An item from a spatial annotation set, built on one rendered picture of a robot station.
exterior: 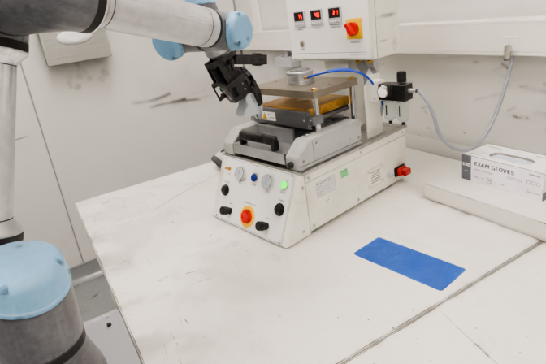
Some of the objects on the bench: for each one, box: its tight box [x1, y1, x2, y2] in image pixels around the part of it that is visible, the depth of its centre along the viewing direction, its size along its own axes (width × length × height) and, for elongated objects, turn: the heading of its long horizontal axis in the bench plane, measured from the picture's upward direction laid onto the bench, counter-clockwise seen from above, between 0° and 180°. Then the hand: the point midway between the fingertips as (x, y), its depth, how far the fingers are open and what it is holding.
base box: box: [212, 128, 411, 248], centre depth 136 cm, size 54×38×17 cm
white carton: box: [462, 144, 546, 202], centre depth 119 cm, size 12×23×7 cm, turn 52°
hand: (259, 114), depth 120 cm, fingers closed
